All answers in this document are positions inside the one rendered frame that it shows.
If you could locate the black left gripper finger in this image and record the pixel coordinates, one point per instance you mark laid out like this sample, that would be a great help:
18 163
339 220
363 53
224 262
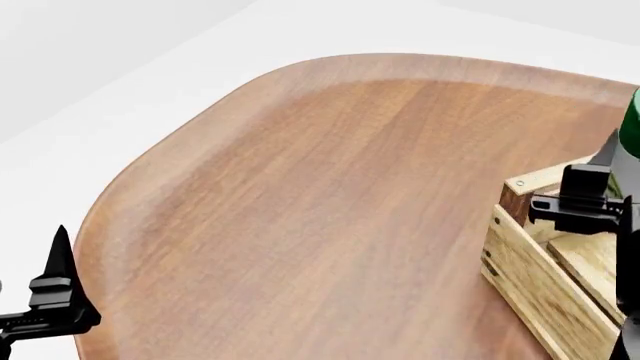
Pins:
62 270

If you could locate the light plywood crate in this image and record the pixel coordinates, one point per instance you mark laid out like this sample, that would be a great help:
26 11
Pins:
540 285

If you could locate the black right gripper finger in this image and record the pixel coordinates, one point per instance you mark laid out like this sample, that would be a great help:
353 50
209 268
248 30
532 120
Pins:
586 183

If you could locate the green-capped salad dressing bottle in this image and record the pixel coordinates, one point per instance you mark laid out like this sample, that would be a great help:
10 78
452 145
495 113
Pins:
632 123

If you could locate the large brown wooden tray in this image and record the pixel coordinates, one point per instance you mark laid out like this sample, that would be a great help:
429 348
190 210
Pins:
320 210

